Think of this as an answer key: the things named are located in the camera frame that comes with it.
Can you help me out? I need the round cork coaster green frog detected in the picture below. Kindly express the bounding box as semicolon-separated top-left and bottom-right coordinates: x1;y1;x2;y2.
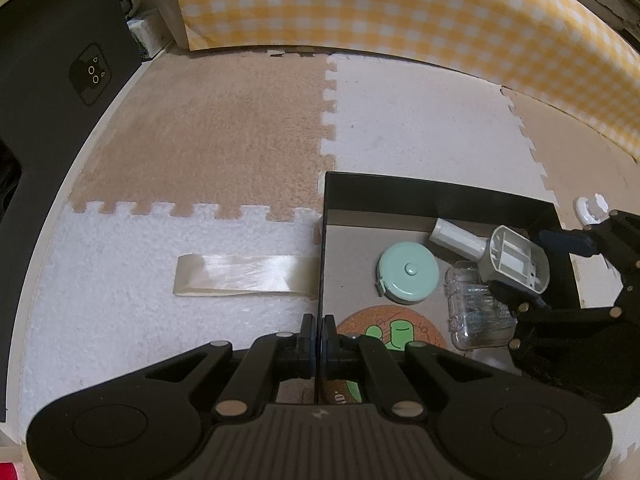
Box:
325;305;447;406

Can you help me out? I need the beige foam mat tile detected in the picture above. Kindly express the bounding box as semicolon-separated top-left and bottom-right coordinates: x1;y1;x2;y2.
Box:
74;46;337;224
500;86;640;311

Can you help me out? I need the mint green tape measure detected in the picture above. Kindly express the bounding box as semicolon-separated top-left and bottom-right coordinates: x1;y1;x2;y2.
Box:
375;242;440;306

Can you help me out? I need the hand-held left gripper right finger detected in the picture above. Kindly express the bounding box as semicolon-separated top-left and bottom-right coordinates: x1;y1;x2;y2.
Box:
320;314;496;422

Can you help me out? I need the white patterned tissue box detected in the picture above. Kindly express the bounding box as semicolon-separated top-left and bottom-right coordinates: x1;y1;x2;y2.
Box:
126;9;172;57

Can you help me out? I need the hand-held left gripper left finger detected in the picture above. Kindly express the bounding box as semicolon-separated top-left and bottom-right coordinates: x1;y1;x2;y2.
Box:
142;314;318;422

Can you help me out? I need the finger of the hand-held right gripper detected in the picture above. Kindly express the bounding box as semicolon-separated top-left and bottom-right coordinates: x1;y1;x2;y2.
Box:
529;208;640;283
487;279;627;357

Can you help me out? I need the yellow checked blanket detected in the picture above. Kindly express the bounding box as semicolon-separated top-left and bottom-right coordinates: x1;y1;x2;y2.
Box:
171;0;640;162

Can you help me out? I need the white foam mat tile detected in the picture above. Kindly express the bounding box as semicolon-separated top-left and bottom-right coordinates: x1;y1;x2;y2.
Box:
19;201;325;413
318;54;557;207

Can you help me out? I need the black cardboard box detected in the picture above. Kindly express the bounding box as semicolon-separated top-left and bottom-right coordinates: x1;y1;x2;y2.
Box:
316;171;587;407

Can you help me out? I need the clear plastic case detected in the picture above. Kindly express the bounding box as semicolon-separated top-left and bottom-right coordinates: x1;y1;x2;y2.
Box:
443;261;519;351

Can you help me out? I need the black switch plate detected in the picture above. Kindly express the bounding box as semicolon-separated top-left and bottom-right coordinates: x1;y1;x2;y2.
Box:
68;44;119;107

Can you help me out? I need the white open-housing handheld device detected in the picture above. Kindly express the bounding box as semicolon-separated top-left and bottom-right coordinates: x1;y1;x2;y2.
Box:
430;218;551;295

